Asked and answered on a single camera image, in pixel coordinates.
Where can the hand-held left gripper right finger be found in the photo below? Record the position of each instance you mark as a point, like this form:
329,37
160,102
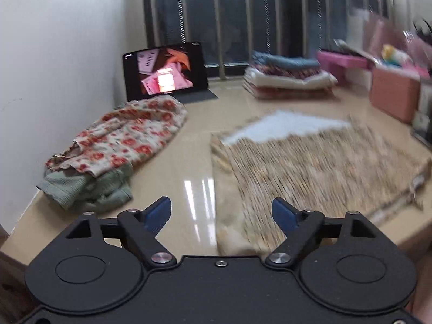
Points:
285,214

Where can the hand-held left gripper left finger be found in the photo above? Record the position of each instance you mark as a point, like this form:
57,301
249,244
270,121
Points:
157,214

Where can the beige smocked floral garment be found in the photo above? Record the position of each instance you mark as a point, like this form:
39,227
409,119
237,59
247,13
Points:
303,168

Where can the green knitted garment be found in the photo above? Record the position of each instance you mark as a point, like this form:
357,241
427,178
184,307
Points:
84,189

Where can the red floral garment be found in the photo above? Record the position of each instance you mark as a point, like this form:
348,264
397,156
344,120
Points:
135,131

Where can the folded pink floral garment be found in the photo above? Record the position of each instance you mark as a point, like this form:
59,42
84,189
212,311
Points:
287,92

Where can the folded white garment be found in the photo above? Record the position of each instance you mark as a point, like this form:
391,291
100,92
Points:
287,81

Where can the black tablet with keyboard cover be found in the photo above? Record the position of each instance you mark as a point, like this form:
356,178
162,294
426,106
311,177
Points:
135,74

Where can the folded dark floral garment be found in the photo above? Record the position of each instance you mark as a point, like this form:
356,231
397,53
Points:
287,72

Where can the pink cardboard box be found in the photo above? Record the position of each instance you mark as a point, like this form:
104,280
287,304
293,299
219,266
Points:
341,76

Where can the folded teal knitted garment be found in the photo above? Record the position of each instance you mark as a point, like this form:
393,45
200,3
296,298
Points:
287,61

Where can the pink storage box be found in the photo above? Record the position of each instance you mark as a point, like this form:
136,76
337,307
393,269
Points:
393,94

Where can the dark flat item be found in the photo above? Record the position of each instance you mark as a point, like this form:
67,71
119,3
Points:
349,49

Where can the yellow and white plush toy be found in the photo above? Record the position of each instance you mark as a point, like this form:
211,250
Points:
393,54

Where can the white board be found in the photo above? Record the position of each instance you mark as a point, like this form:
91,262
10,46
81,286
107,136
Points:
418,74

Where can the steel window railing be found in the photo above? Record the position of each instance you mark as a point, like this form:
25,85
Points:
248,23

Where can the pink plastic toy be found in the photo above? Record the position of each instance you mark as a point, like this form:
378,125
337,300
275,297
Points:
416,68

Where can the dark window blinds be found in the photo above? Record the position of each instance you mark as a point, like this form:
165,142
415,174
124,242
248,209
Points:
202,13

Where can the clear bag with pink garment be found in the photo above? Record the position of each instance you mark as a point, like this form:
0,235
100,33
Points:
422,52

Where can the black handbag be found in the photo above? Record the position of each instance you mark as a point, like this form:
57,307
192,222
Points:
425,28

